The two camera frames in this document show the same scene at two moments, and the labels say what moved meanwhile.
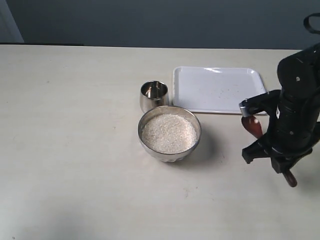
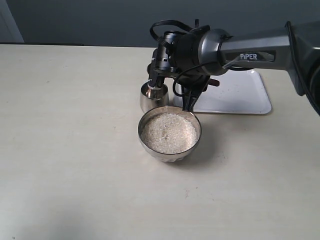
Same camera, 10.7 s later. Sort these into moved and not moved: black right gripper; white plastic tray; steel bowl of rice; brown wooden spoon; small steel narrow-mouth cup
Moved: brown wooden spoon; black right gripper
Not moved: white plastic tray; small steel narrow-mouth cup; steel bowl of rice
